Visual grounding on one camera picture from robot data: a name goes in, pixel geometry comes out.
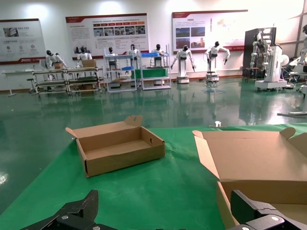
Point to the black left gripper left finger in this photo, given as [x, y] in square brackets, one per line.
[79, 210]

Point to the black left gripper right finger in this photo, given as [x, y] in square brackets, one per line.
[263, 215]

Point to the large open cardboard box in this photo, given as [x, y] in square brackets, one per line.
[251, 158]

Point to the small open cardboard box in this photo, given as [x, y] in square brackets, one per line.
[120, 163]

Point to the green tablecloth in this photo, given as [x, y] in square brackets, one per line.
[144, 191]

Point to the white floor base bar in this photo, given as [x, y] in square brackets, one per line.
[293, 113]

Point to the black round stool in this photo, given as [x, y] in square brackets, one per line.
[30, 79]

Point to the white metal shelf rack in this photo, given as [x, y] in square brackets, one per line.
[156, 88]
[120, 56]

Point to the small brown cardboard carton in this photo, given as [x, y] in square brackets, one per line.
[58, 66]

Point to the small blue plastic bin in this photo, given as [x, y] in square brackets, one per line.
[126, 68]

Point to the white long table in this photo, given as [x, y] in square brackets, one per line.
[16, 72]

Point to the white machine stand on wheels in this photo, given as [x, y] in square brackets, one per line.
[275, 62]

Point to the white humanoid robot black head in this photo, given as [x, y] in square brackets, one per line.
[111, 56]
[158, 47]
[183, 64]
[84, 57]
[50, 58]
[213, 51]

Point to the green panel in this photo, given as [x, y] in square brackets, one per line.
[148, 73]

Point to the black tall cabinet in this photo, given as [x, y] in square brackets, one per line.
[249, 48]

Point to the white humanoid robot on stand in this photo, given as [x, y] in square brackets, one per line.
[257, 46]

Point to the long blue plastic bin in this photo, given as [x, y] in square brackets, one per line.
[149, 55]

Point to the white red info board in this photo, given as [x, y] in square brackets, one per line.
[211, 26]
[84, 31]
[21, 40]

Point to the metal frame workbench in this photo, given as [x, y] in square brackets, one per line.
[84, 69]
[51, 83]

